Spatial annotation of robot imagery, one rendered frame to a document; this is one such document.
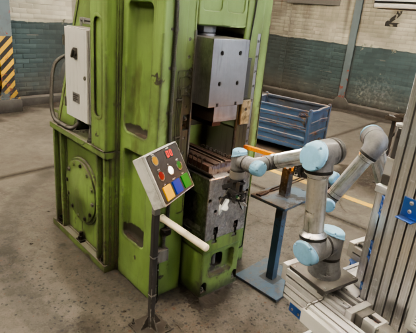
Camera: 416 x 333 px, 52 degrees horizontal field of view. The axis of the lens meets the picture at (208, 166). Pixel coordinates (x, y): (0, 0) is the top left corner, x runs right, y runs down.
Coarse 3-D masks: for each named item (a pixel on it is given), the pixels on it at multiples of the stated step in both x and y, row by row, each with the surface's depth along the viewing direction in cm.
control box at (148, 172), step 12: (168, 144) 234; (144, 156) 213; (156, 156) 221; (180, 156) 241; (144, 168) 214; (156, 168) 218; (180, 168) 237; (144, 180) 216; (156, 180) 215; (168, 180) 224; (180, 180) 234; (156, 192) 215; (180, 192) 230; (156, 204) 217; (168, 204) 218
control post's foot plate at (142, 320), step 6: (138, 318) 274; (144, 318) 274; (156, 318) 270; (132, 324) 268; (138, 324) 269; (144, 324) 264; (156, 324) 270; (162, 324) 270; (138, 330) 264; (144, 330) 264; (150, 330) 264; (156, 330) 263; (162, 330) 265; (168, 330) 266
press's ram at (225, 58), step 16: (208, 48) 245; (224, 48) 247; (240, 48) 256; (208, 64) 247; (224, 64) 251; (240, 64) 260; (208, 80) 249; (224, 80) 255; (240, 80) 264; (208, 96) 252; (224, 96) 259; (240, 96) 269
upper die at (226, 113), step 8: (192, 104) 272; (192, 112) 273; (200, 112) 267; (208, 112) 262; (216, 112) 259; (224, 112) 264; (232, 112) 269; (208, 120) 263; (216, 120) 261; (224, 120) 266
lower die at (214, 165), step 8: (192, 144) 308; (192, 152) 291; (200, 152) 290; (208, 152) 291; (200, 160) 280; (208, 160) 279; (216, 160) 278; (208, 168) 271; (216, 168) 275; (224, 168) 280
